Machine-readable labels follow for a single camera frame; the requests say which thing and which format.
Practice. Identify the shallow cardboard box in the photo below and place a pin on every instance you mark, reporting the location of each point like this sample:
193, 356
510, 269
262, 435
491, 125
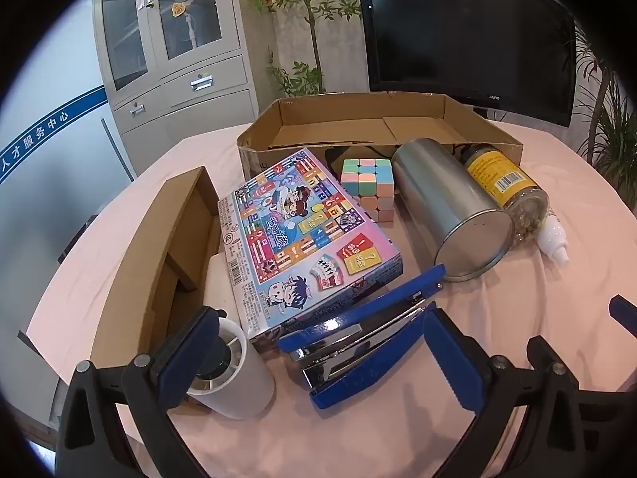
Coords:
323, 114

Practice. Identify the grey metal cabinet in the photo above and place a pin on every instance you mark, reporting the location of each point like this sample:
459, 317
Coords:
199, 84

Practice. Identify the tall green potted plant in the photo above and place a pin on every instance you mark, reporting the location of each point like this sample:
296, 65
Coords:
313, 0

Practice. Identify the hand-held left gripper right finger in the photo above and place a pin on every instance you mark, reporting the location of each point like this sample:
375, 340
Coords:
448, 358

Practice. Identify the white plastic cylinder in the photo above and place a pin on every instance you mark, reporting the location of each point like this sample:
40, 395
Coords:
249, 378

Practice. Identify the colourful board game box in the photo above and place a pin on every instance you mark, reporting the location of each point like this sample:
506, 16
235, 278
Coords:
298, 239

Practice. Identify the blue stapler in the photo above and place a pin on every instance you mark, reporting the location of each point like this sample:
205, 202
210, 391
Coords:
358, 318

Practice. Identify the pastel puzzle cube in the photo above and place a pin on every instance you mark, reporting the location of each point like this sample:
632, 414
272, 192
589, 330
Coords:
366, 179

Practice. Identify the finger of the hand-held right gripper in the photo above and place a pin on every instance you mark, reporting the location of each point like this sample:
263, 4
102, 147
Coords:
624, 311

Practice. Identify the small open cardboard box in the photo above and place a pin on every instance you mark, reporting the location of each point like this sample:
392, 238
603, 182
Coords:
144, 259

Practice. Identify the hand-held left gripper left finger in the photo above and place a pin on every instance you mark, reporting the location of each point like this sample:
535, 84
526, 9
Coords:
179, 358

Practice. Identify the black flat screen television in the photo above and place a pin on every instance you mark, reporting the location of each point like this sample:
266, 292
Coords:
463, 35

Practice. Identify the silver metal can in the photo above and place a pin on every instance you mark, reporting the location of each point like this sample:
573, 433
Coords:
438, 194

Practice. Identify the clear jar with yellow label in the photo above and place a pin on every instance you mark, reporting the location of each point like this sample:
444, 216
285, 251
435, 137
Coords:
502, 174

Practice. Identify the green leafy plant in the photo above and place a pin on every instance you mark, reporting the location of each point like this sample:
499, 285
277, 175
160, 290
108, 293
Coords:
617, 134

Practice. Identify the small white spray bottle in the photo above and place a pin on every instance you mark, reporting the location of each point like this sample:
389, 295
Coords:
552, 236

